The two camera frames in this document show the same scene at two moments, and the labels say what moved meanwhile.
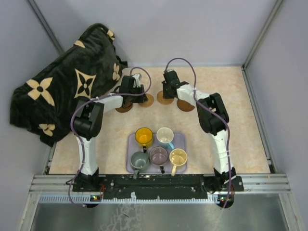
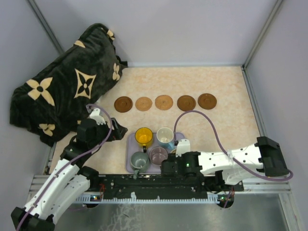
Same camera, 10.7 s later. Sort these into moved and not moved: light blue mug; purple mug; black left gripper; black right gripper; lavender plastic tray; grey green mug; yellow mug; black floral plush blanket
Moved: black left gripper; black right gripper
Not moved: yellow mug; grey green mug; purple mug; black floral plush blanket; light blue mug; lavender plastic tray
